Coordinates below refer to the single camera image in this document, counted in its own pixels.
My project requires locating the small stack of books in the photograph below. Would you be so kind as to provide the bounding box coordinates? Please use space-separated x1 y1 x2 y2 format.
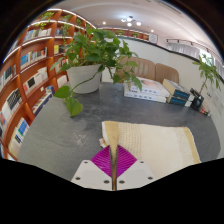
199 108 213 117

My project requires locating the white book with portrait cover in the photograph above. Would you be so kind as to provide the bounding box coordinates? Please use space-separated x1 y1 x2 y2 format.
128 77 171 98

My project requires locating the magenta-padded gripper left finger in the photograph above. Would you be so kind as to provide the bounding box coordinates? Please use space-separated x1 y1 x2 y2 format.
70 145 114 191

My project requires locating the orange bookshelf unit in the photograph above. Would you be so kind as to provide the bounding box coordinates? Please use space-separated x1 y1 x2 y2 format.
0 8 98 161

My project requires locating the white sheer curtain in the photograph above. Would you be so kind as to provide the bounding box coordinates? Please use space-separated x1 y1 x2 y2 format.
166 41 224 72

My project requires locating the thick book with blue spine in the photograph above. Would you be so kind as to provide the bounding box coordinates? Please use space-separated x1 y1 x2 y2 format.
162 78 192 101

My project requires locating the white framed sign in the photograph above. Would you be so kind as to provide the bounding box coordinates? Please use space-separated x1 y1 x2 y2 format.
148 33 158 44

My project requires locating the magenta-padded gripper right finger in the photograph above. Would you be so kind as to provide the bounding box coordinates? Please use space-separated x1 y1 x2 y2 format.
115 145 156 191

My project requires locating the tall plant in black pot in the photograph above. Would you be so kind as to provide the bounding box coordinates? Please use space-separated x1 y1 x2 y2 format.
189 53 221 111

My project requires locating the tan padded chair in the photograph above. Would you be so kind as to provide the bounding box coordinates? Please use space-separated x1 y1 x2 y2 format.
116 56 157 81
154 63 180 85

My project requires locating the ceiling lamp with round bulbs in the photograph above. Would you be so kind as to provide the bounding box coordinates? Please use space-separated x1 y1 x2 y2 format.
120 15 142 28

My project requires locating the cream and yellow towel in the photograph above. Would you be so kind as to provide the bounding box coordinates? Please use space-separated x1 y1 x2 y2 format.
98 120 202 192

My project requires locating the leafy plant in white pot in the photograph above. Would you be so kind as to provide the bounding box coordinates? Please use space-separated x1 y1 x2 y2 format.
49 28 144 118

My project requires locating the orange wall shelf with plants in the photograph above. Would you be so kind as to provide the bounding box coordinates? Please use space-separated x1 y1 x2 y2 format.
96 27 159 43

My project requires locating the flat white book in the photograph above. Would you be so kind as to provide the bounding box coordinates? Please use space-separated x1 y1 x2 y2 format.
123 87 168 103

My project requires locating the thin book with blue spine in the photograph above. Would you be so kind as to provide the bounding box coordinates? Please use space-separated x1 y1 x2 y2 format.
166 94 194 108

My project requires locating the black track light rail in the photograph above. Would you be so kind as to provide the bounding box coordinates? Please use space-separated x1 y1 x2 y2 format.
165 37 214 54

